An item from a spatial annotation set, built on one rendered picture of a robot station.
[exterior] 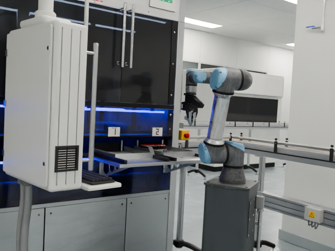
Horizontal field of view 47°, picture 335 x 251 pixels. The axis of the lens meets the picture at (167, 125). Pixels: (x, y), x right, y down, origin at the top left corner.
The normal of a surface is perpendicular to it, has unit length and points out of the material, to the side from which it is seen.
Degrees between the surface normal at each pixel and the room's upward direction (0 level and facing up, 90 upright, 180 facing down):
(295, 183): 90
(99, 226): 90
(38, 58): 90
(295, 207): 90
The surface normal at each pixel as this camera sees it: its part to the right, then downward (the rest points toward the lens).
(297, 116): -0.80, -0.01
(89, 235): 0.60, 0.07
